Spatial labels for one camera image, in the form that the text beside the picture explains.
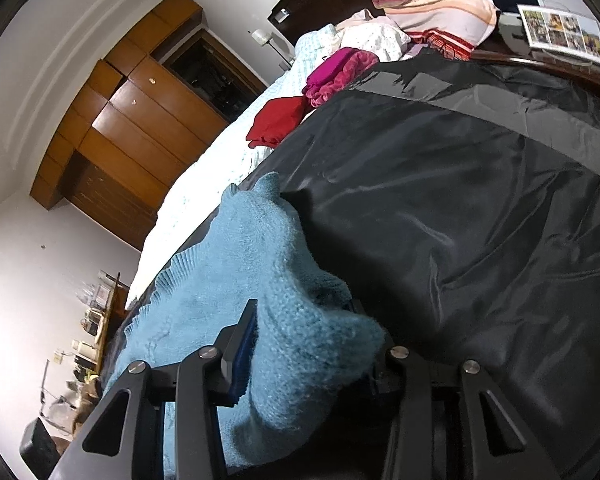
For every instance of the red folded garment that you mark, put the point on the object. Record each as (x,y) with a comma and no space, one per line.
(275,120)

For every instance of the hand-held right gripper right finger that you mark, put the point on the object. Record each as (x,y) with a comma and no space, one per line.
(405,385)

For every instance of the black chair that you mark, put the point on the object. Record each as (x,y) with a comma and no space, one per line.
(40,447)

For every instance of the dark wooden nightstand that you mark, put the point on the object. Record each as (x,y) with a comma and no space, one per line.
(555,67)

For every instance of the magenta folded garment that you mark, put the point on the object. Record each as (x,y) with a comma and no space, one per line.
(340,67)

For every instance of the black shiny bed cover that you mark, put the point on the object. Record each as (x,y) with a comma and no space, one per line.
(455,185)

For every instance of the photo collage frame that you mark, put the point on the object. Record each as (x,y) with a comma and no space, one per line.
(560,27)

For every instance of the white floral cloth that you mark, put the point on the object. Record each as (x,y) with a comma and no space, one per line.
(375,37)

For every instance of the pink striped pillow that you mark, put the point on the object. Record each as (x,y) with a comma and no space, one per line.
(430,15)

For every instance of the white bedside lamp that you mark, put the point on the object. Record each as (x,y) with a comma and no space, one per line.
(260,36)

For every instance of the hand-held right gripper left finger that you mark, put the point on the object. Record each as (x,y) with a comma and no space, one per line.
(240,360)

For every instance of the cluttered wooden desk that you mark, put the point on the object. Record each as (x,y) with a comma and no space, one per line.
(107,315)

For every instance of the dark wooden headboard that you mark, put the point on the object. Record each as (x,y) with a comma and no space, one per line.
(320,5)

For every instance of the brown wooden wardrobe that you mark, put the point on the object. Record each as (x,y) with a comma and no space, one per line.
(140,125)

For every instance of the brown fleece blanket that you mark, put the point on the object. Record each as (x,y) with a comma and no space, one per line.
(87,400)

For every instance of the teal knit sweater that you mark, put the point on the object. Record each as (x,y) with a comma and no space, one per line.
(280,280)

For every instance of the white wall socket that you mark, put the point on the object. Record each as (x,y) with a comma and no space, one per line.
(58,357)

